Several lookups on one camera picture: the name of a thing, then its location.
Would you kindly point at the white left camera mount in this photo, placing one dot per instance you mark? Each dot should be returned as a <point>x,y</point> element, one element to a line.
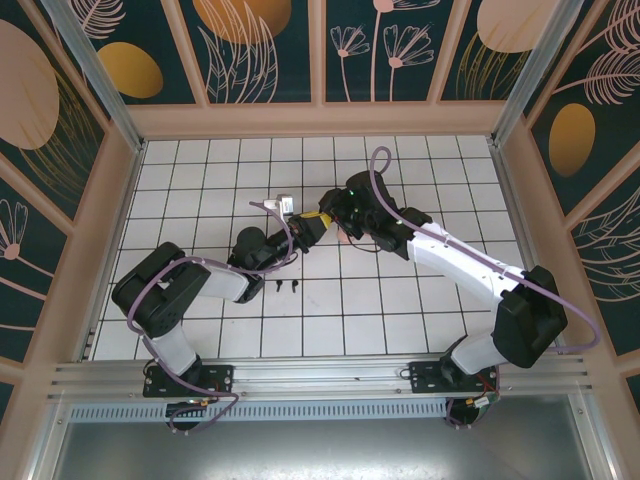
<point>271,204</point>

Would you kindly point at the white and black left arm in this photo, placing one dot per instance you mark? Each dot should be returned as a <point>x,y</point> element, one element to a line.
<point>165,290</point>

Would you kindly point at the grey metal sheet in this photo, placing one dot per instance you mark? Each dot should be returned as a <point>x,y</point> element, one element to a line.
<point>320,450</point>

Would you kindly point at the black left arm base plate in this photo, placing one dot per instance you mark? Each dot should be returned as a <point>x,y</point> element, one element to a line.
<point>220,380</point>

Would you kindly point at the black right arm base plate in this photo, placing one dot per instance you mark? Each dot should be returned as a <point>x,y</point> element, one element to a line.
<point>425,380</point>

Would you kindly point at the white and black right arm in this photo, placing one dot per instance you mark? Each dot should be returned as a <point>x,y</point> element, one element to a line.
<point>465,260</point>

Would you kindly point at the aluminium corner post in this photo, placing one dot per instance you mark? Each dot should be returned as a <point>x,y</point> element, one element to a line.
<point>592,440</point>
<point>50,440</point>
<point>535,75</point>
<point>100,80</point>

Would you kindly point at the aluminium mounting rail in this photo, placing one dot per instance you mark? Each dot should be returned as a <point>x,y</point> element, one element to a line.
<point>320,380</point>

